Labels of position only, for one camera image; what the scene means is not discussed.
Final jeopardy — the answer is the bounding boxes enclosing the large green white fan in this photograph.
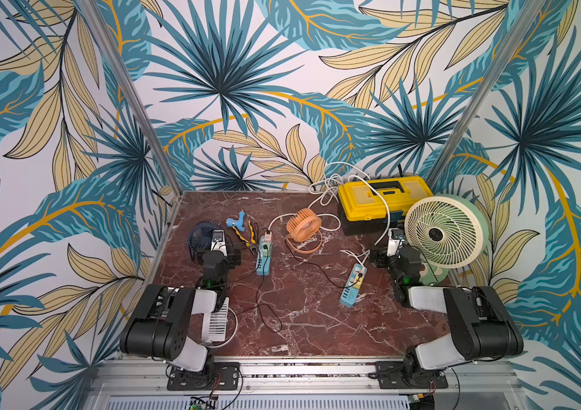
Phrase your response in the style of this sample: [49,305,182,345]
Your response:
[404,195,490,269]

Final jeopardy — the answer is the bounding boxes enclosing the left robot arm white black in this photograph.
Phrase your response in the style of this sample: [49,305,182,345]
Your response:
[120,223,241,376]

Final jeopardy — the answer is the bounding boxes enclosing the navy blue desk fan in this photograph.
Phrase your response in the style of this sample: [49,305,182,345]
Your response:
[187,220,222,265]

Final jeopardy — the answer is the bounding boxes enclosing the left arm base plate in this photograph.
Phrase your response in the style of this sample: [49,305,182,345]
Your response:
[167,361,241,391]

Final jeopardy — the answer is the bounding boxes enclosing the yellow plastic toolbox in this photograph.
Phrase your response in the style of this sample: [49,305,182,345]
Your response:
[338,176,432,236]

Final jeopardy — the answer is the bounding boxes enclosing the yellow black pliers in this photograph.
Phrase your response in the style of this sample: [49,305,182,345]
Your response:
[232,219,258,256]

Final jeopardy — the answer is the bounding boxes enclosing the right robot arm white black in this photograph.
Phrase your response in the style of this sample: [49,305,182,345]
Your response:
[370,228,524,378]

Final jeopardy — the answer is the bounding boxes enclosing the white power cable bundle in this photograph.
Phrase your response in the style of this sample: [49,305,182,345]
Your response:
[267,161,393,257]

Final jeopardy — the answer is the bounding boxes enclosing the green round fan base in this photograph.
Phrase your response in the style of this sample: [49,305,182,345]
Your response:
[420,262,449,286]

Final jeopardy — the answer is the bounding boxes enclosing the teal power strip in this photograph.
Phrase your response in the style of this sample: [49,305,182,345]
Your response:
[256,229,273,276]
[339,263,367,308]

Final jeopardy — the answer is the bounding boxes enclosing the black thin fan cable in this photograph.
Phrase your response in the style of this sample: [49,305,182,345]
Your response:
[228,240,348,334]

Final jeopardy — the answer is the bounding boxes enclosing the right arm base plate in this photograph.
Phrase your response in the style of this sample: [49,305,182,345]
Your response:
[367,361,449,391]

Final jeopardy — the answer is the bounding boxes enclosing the white flat fan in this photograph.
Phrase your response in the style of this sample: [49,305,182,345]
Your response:
[201,297,229,345]

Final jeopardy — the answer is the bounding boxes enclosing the aluminium front rail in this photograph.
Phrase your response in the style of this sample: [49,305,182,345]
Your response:
[82,356,529,409]

